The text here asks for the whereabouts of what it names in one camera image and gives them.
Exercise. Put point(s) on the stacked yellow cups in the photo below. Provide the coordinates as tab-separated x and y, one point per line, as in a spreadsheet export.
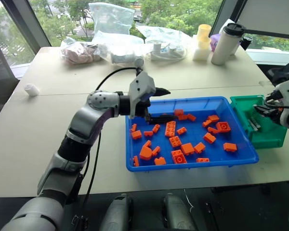
204	33

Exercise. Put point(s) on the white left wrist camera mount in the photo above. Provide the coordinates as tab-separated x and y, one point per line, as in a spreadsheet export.
140	87

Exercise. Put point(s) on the blue plastic bin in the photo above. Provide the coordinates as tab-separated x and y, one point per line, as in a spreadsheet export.
192	166

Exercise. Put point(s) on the long orange studded brick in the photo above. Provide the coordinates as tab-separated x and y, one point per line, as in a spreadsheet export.
171	129

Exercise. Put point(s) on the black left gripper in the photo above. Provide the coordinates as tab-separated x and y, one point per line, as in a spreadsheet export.
142	109

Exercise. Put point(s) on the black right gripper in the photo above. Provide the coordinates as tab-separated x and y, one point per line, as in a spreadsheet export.
275	106

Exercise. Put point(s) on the black cup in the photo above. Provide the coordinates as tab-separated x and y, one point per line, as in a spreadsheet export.
246	42

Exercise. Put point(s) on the white tumbler with black lid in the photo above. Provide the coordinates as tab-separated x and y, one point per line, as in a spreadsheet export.
222	48

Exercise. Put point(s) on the crumpled clear plastic bag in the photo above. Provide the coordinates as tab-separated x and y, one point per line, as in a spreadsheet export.
120	49

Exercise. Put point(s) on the plastic bag with pink items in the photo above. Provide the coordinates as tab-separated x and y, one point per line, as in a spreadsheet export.
79	54

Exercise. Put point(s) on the orange brick with round hole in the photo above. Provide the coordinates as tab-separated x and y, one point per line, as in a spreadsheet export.
178	156
223	127

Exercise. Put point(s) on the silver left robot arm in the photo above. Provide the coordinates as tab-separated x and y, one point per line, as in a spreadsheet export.
82	122

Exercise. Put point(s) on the dark rounded grey shape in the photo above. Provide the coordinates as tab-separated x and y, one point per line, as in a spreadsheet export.
116	214
177	214

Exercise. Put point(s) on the small orange brick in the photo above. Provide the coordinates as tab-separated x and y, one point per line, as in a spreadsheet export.
134	127
148	133
156	150
156	128
199	147
212	130
209	138
179	112
181	131
182	117
230	147
206	123
136	135
159	161
135	161
214	118
191	117

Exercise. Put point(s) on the tall clear plastic bag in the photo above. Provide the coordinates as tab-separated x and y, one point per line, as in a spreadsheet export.
110	19

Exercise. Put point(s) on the small white roll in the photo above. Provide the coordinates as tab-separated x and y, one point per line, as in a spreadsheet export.
31	90

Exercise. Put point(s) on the rounded orange brick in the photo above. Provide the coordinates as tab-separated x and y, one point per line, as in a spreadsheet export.
145	154

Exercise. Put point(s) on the purple container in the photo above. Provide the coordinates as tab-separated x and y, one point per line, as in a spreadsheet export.
215	42

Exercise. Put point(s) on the clear bag with power strip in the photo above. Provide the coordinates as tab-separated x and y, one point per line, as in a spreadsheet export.
163	33

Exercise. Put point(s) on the flat orange studded brick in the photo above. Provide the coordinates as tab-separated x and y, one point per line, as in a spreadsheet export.
202	160

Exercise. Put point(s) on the square orange studded brick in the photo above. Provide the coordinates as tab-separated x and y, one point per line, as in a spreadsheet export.
175	141

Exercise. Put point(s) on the white roller blind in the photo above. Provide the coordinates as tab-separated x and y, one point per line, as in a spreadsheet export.
269	14

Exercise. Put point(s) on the white power strip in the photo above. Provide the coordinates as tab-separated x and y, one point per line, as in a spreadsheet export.
163	51

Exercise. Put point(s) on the grey battery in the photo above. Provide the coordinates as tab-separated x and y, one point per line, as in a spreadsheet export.
257	126
252	122

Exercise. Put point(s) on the black office chair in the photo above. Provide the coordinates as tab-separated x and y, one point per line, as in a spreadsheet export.
0	79

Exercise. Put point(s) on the smooth square orange brick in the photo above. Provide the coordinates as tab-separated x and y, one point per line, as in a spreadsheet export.
187	149

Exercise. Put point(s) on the slanted orange brick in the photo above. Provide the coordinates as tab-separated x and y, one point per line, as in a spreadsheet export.
147	143

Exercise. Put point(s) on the green plastic bin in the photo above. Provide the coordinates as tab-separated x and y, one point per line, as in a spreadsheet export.
267	137

